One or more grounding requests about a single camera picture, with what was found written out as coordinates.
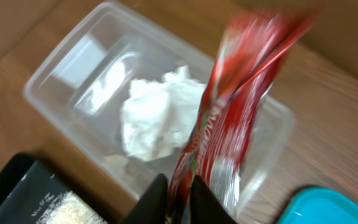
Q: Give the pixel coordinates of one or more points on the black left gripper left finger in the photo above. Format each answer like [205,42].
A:
[151,207]

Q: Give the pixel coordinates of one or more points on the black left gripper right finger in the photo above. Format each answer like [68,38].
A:
[204,206]

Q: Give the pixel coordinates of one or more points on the white napkin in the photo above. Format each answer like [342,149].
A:
[159,116]

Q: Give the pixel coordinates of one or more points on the red snack wrapper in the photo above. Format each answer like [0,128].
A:
[250,55]

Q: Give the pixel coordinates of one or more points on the pile of white rice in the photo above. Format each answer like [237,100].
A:
[65,208]

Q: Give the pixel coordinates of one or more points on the clear plastic bin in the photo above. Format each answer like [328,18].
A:
[82,84]

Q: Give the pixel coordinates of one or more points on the teal serving tray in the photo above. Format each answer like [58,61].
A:
[319,205]

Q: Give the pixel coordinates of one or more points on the black plastic tray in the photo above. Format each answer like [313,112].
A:
[25,180]

